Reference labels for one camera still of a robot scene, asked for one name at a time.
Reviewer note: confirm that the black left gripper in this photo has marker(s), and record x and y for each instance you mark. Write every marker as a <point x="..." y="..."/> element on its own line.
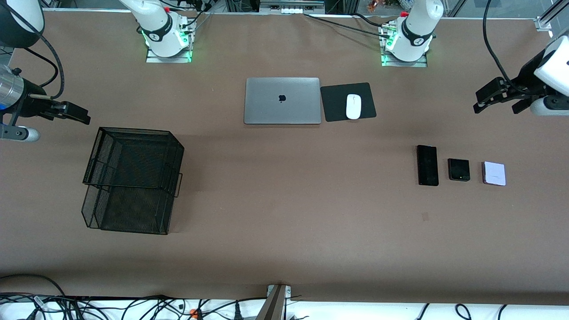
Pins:
<point x="529" y="72"/>

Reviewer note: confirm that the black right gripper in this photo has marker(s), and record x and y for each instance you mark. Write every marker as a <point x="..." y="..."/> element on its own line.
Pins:
<point x="27" y="105"/>

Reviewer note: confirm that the lilac flip phone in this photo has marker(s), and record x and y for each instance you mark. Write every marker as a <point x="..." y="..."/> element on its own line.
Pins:
<point x="494" y="174"/>

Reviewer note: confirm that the small black flip phone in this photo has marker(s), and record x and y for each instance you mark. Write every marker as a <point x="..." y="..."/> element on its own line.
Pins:
<point x="458" y="170"/>

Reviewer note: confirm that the long black smartphone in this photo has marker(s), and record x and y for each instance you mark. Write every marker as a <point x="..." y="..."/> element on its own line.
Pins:
<point x="427" y="165"/>

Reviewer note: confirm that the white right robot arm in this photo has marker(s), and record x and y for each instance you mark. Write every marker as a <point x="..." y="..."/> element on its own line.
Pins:
<point x="160" y="31"/>

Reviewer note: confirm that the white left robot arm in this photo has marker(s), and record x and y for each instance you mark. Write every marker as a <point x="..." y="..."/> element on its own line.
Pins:
<point x="415" y="31"/>

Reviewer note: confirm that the black mesh two-tier tray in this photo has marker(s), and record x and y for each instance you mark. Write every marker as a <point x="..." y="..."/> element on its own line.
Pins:
<point x="133" y="209"/>

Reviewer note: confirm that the white computer mouse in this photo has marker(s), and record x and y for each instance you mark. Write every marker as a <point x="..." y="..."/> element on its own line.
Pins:
<point x="353" y="106"/>

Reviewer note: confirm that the black mouse pad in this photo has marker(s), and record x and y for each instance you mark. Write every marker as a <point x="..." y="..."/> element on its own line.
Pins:
<point x="335" y="104"/>

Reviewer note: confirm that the silver closed laptop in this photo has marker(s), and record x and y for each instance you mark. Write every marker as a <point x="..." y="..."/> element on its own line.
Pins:
<point x="282" y="106"/>

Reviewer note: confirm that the white connector strip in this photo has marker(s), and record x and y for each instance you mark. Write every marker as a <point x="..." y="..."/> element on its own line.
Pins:
<point x="293" y="10"/>

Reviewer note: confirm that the orange plug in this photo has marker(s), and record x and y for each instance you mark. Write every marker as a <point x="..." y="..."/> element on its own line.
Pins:
<point x="193" y="314"/>

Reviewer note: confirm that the black power plug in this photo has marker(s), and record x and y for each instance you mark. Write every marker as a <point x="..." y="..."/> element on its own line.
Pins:
<point x="238" y="312"/>

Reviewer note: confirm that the aluminium frame rail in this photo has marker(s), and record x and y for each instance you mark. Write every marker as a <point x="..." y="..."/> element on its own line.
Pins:
<point x="549" y="18"/>

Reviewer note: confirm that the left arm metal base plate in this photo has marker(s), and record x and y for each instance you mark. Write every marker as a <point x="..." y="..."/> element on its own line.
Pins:
<point x="404" y="63"/>

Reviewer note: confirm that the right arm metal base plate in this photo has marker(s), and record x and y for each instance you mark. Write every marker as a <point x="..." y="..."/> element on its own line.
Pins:
<point x="169" y="59"/>

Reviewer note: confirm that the grey metal post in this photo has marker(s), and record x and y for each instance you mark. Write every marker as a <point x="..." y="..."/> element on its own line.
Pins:
<point x="273" y="304"/>

